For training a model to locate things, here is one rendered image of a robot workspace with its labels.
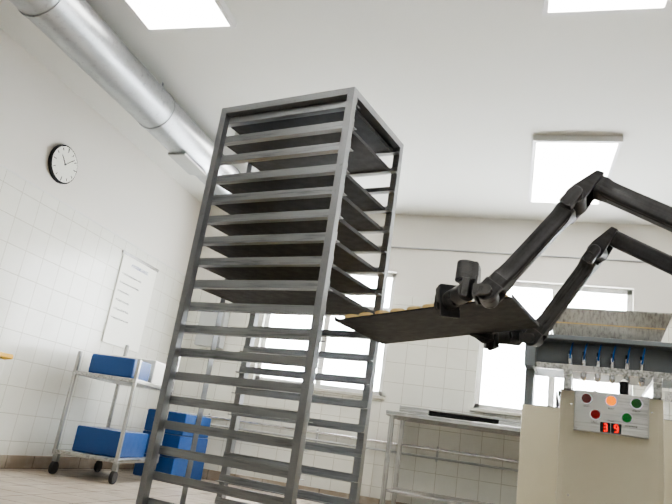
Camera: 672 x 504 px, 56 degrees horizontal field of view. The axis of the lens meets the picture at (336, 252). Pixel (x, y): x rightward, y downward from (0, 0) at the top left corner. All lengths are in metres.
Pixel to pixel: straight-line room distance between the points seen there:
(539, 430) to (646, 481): 0.81
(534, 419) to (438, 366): 3.38
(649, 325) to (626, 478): 1.02
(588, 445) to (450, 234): 4.58
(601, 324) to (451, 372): 3.34
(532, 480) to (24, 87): 4.38
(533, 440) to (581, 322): 0.61
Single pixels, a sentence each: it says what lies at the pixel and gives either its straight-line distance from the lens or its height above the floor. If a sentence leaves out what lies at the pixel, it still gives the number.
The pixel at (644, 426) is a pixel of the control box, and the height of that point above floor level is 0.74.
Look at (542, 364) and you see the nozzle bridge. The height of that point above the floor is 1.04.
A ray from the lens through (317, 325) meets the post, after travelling 2.16.
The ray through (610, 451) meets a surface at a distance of 2.49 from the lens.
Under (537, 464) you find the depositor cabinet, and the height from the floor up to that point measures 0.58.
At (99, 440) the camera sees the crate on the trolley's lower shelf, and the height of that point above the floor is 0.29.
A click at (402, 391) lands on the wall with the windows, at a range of 6.51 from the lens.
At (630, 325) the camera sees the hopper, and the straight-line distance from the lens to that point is 3.32.
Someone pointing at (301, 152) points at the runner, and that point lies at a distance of 2.50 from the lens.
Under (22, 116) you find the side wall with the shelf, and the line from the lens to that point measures 5.43.
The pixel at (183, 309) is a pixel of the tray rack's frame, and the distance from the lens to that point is 2.53.
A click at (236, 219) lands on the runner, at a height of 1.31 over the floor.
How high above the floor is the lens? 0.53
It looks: 17 degrees up
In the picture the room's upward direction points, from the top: 9 degrees clockwise
